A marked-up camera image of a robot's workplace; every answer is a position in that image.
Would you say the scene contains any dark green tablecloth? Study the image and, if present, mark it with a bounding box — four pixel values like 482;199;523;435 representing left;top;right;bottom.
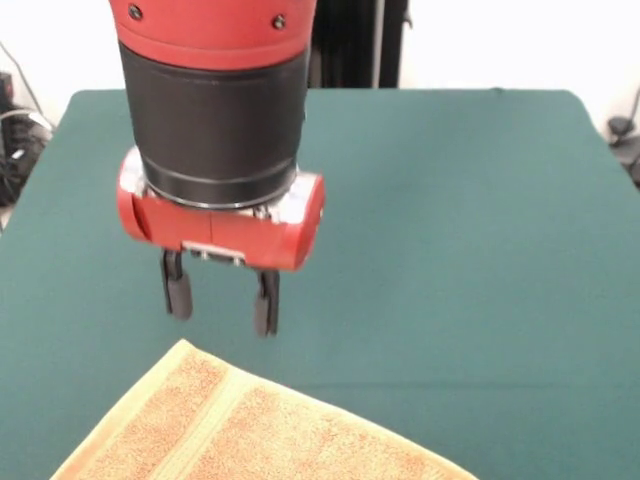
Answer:
0;88;640;480

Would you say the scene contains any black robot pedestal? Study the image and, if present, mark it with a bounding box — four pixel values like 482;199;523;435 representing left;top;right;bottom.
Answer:
305;0;415;90

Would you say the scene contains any black equipment pile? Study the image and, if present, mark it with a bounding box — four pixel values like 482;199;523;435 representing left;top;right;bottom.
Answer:
0;72;55;207

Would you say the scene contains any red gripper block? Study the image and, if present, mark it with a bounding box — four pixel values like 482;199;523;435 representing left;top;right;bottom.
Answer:
115;147;328;339

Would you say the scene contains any black wheeled stand foot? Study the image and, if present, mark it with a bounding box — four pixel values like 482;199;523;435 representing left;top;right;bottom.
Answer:
607;116;640;189

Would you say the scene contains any tan terry towel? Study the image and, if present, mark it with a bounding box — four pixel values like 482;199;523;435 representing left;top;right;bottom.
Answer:
49;338;482;480

